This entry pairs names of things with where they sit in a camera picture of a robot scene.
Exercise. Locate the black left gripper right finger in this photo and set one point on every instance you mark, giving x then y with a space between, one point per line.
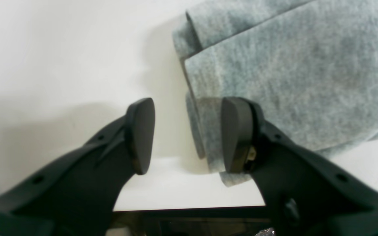
304 193

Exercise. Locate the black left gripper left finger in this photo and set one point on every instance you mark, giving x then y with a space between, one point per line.
75 194

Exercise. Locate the grey T-shirt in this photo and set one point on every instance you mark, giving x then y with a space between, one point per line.
312 66

